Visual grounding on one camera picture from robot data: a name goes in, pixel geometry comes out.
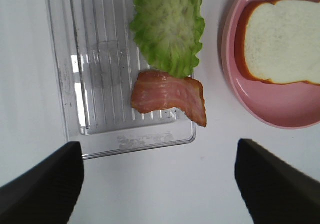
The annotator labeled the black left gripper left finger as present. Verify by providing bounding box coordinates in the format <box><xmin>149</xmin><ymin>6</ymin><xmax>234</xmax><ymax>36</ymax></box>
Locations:
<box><xmin>0</xmin><ymin>141</ymin><xmax>84</xmax><ymax>224</ymax></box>

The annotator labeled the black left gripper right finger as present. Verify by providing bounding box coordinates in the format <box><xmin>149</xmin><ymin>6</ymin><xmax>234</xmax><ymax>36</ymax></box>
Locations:
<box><xmin>234</xmin><ymin>139</ymin><xmax>320</xmax><ymax>224</ymax></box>

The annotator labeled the bacon strip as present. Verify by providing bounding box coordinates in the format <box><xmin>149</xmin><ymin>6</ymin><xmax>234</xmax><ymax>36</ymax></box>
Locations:
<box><xmin>131</xmin><ymin>70</ymin><xmax>207</xmax><ymax>128</ymax></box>

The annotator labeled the bread slice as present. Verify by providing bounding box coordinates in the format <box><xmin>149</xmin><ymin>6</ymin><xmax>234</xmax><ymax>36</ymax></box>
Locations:
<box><xmin>234</xmin><ymin>0</ymin><xmax>320</xmax><ymax>85</ymax></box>

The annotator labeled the green lettuce leaf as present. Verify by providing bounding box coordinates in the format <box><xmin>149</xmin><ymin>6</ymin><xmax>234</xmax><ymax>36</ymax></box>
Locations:
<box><xmin>130</xmin><ymin>0</ymin><xmax>206</xmax><ymax>78</ymax></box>

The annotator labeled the pink round plate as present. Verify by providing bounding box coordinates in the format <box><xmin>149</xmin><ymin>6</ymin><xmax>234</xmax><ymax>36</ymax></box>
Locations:
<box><xmin>218</xmin><ymin>0</ymin><xmax>320</xmax><ymax>129</ymax></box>

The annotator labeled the left clear plastic container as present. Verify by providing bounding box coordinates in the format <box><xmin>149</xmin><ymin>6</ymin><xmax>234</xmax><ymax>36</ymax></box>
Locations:
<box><xmin>46</xmin><ymin>0</ymin><xmax>196</xmax><ymax>160</ymax></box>

